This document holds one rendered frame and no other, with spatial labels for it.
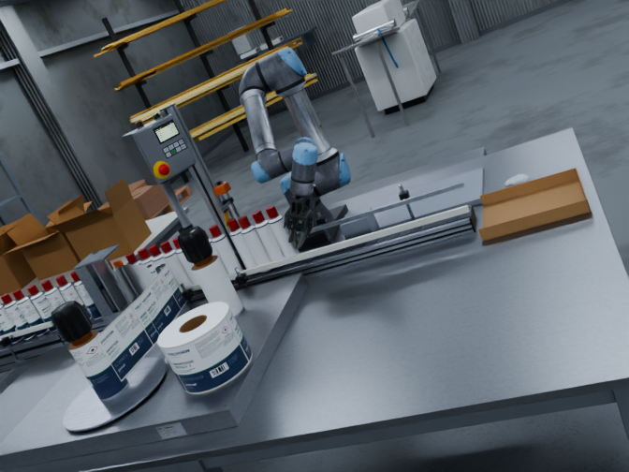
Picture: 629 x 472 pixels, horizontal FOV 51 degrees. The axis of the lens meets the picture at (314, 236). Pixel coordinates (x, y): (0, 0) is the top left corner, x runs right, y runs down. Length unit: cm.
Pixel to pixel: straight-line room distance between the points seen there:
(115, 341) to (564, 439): 132
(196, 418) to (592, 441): 113
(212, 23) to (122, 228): 912
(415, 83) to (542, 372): 694
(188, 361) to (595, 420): 121
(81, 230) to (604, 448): 290
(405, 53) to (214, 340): 669
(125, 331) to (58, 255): 228
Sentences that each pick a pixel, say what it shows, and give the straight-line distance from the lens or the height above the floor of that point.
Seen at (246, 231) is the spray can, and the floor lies 104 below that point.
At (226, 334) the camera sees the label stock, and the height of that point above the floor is 99.
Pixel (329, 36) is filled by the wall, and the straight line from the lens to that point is 1199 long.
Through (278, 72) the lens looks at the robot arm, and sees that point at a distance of 235.
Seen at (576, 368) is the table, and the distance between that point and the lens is 135.
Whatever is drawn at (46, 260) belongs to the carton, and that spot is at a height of 89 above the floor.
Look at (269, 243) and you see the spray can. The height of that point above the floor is 98.
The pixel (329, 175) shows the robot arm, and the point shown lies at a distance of 240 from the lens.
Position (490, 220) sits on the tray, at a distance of 206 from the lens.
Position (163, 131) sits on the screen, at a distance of 229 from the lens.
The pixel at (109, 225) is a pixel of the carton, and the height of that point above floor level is 97.
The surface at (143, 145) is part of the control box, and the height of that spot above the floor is 142.
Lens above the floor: 163
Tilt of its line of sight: 18 degrees down
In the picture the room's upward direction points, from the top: 24 degrees counter-clockwise
